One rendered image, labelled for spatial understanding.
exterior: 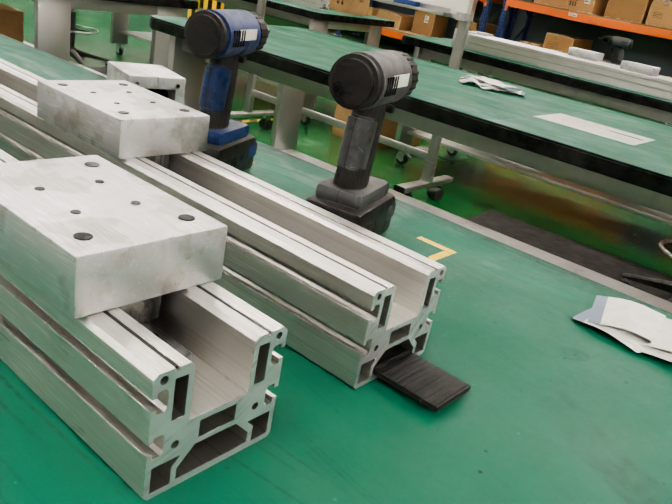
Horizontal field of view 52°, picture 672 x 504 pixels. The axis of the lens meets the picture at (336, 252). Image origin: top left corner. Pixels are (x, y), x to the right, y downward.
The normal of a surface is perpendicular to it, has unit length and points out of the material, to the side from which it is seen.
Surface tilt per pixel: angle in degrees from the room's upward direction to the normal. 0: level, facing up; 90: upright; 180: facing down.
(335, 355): 90
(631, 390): 0
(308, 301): 90
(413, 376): 0
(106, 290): 90
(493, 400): 0
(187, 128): 90
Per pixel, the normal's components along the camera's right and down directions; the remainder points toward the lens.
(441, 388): 0.18, -0.91
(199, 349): -0.65, 0.18
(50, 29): 0.74, 0.38
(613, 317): -0.04, -0.94
